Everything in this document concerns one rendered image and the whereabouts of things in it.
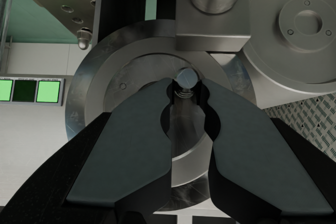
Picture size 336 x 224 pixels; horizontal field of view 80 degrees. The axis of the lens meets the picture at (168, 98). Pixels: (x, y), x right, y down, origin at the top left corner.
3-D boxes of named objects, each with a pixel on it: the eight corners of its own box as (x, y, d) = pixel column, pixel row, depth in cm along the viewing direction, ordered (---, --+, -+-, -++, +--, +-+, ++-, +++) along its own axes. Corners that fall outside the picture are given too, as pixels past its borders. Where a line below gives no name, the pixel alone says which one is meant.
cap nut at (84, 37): (88, 29, 50) (87, 47, 49) (94, 36, 54) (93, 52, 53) (74, 29, 50) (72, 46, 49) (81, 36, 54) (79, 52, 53)
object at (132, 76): (82, 87, 14) (176, 32, 14) (93, 92, 16) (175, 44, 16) (137, 186, 13) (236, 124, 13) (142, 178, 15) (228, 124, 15)
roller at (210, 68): (235, 37, 16) (238, 192, 14) (197, 94, 41) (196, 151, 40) (91, 34, 16) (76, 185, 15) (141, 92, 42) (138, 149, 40)
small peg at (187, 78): (169, 74, 11) (191, 61, 11) (170, 85, 14) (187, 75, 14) (182, 96, 11) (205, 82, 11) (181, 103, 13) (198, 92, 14)
